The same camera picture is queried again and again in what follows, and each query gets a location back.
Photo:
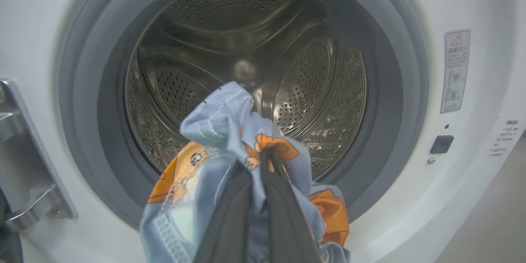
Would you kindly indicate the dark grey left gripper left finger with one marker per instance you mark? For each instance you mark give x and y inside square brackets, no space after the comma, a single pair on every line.
[230,222]

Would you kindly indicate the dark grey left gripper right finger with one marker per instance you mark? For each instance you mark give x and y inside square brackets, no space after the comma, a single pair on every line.
[287,230]

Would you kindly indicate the blue orange print garment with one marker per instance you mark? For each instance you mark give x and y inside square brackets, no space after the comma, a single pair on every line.
[213,131]

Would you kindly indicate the black glass washing machine door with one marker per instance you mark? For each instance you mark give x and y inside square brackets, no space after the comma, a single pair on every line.
[8,246]

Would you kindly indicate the white washing machine body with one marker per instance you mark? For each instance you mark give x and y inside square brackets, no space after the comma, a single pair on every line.
[411,213]

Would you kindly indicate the grey rubber door gasket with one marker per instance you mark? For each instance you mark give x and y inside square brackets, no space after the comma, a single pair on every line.
[386,90]

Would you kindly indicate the metal door hinge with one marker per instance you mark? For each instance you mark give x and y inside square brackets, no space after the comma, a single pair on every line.
[24,164]

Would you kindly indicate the small silver screw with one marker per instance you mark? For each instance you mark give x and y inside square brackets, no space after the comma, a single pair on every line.
[431,160]

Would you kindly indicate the stainless steel washer drum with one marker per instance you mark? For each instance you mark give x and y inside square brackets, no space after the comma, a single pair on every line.
[230,24]

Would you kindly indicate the grey warning sticker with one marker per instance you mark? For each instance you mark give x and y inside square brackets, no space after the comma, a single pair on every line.
[455,70]

